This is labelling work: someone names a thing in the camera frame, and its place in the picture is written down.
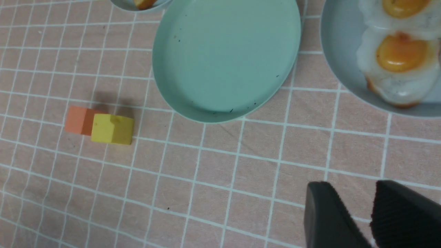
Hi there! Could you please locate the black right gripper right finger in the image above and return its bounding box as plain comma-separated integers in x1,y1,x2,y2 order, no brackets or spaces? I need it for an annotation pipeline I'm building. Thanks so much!
370,180,441,248

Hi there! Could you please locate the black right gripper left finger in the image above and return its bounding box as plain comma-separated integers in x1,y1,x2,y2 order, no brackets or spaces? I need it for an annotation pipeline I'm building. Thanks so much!
304,182,372,248

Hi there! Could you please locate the front fried egg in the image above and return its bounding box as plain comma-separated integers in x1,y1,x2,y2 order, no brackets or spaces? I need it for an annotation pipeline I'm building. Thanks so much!
356,28,440,109

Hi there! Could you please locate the fried egg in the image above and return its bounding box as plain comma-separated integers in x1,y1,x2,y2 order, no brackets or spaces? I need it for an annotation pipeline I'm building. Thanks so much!
358,0,441,40
356,28,440,109

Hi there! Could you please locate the pink checkered tablecloth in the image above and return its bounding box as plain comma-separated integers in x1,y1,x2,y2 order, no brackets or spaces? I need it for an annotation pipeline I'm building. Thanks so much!
0,0,440,248

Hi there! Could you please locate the teal green centre plate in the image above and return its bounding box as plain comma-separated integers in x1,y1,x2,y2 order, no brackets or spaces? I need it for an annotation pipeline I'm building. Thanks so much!
152,0,302,123

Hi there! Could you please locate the grey blue egg plate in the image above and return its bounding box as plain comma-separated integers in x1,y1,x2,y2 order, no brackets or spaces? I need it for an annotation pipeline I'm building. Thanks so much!
320,0,441,119

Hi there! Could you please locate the rear fried egg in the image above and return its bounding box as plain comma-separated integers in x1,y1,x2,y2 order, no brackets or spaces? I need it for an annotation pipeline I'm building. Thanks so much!
358,0,441,40

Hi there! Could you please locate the yellow block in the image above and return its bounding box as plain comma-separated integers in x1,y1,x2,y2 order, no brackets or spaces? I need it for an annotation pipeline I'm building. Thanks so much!
90,114,134,145

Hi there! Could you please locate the orange block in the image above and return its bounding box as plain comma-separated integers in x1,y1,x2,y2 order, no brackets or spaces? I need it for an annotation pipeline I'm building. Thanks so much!
64,106,103,136

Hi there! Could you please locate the light blue bread plate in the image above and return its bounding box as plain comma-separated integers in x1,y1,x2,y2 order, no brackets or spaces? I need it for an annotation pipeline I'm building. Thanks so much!
110,0,172,13

